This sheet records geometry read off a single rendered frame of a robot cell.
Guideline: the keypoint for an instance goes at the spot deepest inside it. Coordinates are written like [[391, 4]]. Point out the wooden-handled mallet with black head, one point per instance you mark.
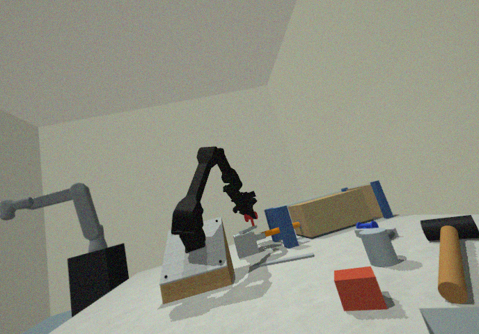
[[451, 284]]

